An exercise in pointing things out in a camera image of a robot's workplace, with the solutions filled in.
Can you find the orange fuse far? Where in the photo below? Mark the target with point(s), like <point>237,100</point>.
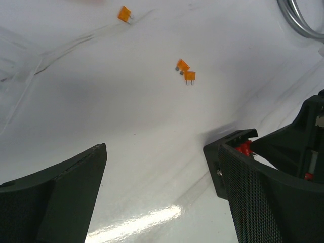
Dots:
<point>125,15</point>

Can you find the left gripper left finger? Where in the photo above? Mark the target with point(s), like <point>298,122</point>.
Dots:
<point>55,204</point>

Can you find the black fuse box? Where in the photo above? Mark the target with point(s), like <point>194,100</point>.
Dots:
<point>233,139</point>

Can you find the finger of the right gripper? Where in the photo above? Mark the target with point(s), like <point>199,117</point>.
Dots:
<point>297,149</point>

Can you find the orange fuse pair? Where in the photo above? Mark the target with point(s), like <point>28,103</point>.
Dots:
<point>189,77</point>
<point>182,67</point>

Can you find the red fuse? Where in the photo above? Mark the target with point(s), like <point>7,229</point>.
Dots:
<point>245,148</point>

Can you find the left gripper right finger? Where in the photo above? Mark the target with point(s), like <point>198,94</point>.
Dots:
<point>268,205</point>

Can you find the clear plastic fuse box lid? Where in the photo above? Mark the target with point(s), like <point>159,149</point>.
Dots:
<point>19,63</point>

